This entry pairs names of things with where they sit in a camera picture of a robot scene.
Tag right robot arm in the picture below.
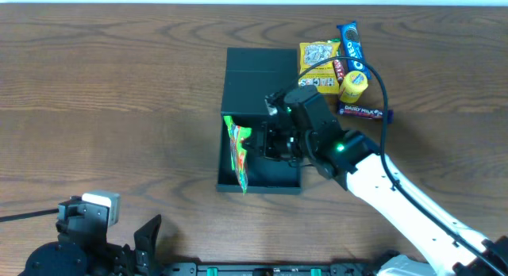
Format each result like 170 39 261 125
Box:
245 86 507 275

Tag yellow round candy tub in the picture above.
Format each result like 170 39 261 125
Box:
339 71 368 104

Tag red striped candy pack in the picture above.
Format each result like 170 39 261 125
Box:
332 39 345 84

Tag green Haribo gummy bag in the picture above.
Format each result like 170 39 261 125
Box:
223 116 252 194

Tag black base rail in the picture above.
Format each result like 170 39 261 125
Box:
159 262 375 276

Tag blue Oreo cookie pack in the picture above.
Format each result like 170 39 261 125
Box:
337 21 371 79

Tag right black cable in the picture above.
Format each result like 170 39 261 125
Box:
277 56 501 269

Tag yellow Hacks candy bag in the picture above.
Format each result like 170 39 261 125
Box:
298 40 341 94

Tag black gift box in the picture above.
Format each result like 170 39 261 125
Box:
221 48 302 195

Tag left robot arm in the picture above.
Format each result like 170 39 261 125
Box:
21 190 163 276

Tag purple Dairy Milk bar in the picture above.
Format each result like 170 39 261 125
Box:
337 102 384 121

